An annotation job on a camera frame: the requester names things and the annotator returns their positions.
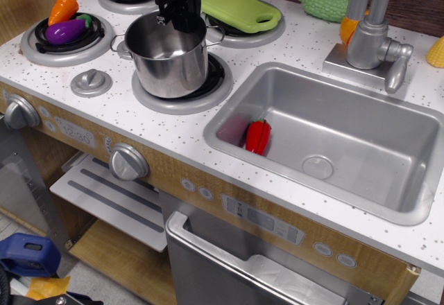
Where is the grey oven knob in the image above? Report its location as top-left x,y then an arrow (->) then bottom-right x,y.
108,143 -> 150,181
4,94 -> 40,130

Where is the green toy cutting board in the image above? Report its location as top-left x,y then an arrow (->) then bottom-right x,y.
201,0 -> 282,34

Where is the grey countertop knob lower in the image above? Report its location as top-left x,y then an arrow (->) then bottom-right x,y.
117,41 -> 132,60

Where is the red toy pepper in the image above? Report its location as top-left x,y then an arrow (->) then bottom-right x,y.
246,119 -> 271,155

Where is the front right black burner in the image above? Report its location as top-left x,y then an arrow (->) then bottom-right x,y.
132,53 -> 234,116

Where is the grey countertop knob front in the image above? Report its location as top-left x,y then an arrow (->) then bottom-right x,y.
70,69 -> 112,98

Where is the white oven shelf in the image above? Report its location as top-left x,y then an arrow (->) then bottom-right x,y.
50,153 -> 167,252

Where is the green toy bitter gourd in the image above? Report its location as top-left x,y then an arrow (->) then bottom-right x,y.
299,0 -> 349,23

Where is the black burner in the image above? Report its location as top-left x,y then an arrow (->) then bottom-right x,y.
20,15 -> 115,67
132,53 -> 234,116
201,4 -> 286,49

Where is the back right black burner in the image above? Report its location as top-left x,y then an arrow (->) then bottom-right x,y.
201,4 -> 286,49

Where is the grey oven knob left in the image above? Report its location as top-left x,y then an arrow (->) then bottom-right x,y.
4,94 -> 40,130

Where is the front left black burner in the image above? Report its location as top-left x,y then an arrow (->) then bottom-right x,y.
20,15 -> 115,67

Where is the yellow toy corn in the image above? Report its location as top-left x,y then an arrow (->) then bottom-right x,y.
425,37 -> 444,69

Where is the grey toy sink basin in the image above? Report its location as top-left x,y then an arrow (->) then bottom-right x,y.
204,62 -> 443,226

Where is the silver dishwasher door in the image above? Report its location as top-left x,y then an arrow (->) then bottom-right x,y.
160,192 -> 383,304

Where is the grey oven knob right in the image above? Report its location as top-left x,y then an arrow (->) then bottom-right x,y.
108,143 -> 150,181

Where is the back left burner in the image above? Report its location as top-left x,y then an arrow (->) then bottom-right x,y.
99,0 -> 158,15

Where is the stainless steel pot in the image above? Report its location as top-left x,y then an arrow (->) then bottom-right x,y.
110,12 -> 211,98

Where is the purple toy eggplant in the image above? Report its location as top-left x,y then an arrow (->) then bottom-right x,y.
44,14 -> 92,45

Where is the orange toy fruit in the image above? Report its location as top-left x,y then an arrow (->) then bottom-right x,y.
339,11 -> 360,46

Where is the grey toy faucet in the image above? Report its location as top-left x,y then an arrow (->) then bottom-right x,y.
322,0 -> 413,94

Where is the orange toy carrot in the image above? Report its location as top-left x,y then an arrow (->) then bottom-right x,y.
48,0 -> 79,26

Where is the grey countertop knob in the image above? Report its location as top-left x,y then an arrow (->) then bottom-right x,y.
70,69 -> 112,98
117,41 -> 132,60

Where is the silver oven door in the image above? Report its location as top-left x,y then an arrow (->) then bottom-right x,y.
1,119 -> 72,250

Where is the yellow cloth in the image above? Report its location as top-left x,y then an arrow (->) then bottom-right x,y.
26,276 -> 71,300

